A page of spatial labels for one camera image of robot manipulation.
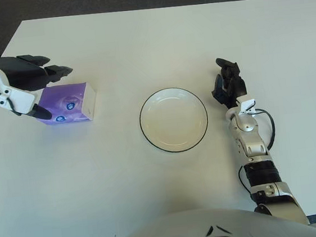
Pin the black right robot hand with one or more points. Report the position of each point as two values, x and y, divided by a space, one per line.
235 87

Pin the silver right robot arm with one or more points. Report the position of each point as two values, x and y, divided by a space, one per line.
251 142

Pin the purple tissue paper pack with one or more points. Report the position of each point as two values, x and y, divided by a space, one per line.
65 100

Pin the white plate with black rim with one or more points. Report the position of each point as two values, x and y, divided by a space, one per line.
174 119

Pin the grey robot torso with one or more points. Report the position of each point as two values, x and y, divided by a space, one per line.
200 230

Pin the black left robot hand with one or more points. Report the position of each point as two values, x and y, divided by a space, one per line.
20 73

